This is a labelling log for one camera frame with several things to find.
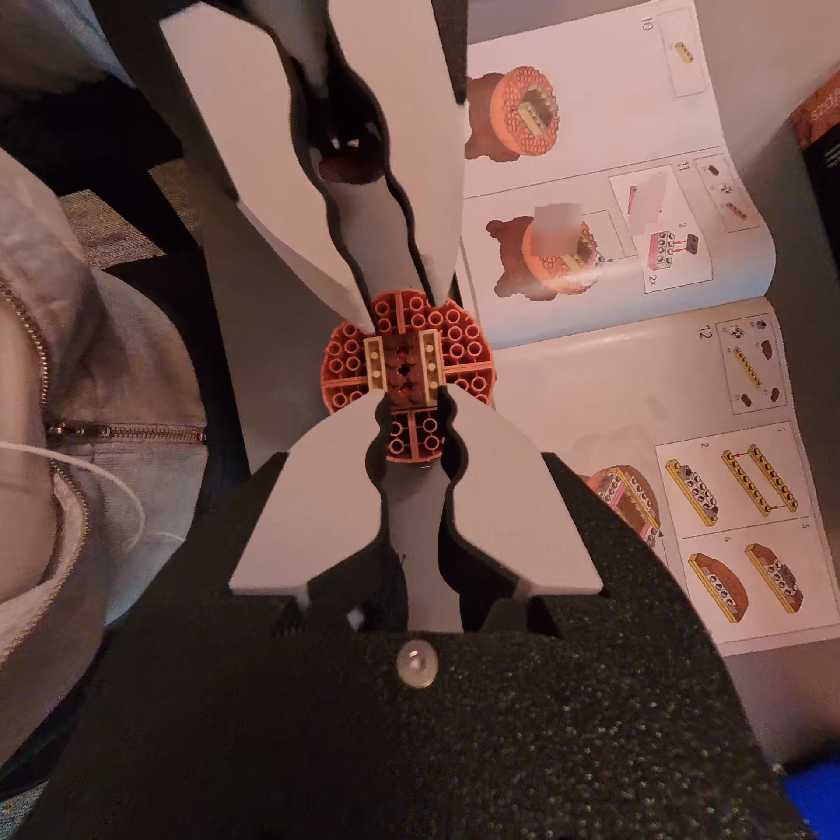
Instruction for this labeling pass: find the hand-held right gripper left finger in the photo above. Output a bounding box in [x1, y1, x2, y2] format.
[230, 394, 395, 602]

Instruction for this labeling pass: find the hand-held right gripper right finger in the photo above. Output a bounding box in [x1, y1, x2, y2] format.
[440, 390, 605, 602]

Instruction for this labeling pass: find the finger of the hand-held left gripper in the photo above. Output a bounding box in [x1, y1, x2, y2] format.
[329, 0, 468, 330]
[158, 0, 376, 332]

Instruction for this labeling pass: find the round orange lego pot build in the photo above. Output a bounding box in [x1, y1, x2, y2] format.
[319, 289, 501, 468]

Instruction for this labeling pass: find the blue plastic bin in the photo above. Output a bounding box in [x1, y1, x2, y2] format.
[781, 762, 840, 840]

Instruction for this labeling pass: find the grey desk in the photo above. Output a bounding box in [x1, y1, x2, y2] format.
[197, 0, 840, 769]

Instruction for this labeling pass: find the person's left hand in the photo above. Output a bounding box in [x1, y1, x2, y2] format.
[322, 138, 384, 185]

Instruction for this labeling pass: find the open building instruction booklet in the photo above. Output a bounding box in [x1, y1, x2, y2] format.
[453, 0, 840, 657]

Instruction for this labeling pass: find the dark building set box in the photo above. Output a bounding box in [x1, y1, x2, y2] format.
[785, 69, 840, 305]

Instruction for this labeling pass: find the white cord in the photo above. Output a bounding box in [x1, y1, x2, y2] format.
[0, 440, 148, 552]

